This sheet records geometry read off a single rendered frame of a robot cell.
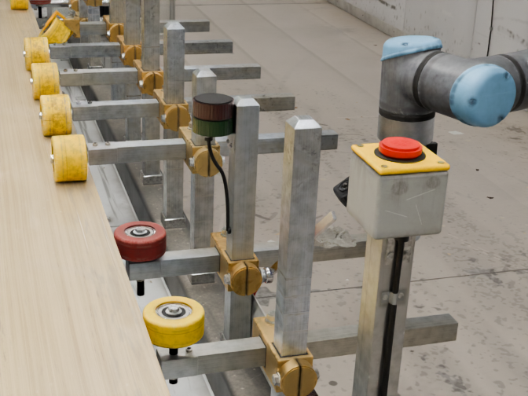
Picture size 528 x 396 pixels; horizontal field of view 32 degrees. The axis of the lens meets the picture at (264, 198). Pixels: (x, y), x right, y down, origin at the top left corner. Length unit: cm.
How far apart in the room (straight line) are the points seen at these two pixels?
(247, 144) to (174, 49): 50
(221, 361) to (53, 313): 23
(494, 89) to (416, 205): 53
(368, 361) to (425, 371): 189
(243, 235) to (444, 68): 39
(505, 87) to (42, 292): 71
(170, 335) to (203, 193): 51
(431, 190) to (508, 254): 279
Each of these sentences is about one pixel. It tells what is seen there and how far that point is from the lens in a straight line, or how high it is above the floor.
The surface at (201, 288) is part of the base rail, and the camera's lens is 169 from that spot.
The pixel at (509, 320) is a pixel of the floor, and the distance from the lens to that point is 317.
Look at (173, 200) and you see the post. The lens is 191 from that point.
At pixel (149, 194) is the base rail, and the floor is 70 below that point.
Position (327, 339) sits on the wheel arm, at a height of 84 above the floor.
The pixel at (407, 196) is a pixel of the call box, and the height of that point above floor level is 119.
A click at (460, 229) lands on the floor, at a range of 379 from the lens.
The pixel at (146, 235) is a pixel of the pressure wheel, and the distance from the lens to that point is 142.
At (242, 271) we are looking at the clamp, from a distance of 140.
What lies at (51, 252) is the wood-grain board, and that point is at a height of 90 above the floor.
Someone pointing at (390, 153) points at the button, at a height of 123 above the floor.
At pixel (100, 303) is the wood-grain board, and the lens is 124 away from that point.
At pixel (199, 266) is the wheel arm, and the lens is 146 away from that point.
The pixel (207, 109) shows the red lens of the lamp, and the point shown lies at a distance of 131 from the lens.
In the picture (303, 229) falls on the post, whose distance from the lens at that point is 114.
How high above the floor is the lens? 151
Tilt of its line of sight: 23 degrees down
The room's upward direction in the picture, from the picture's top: 3 degrees clockwise
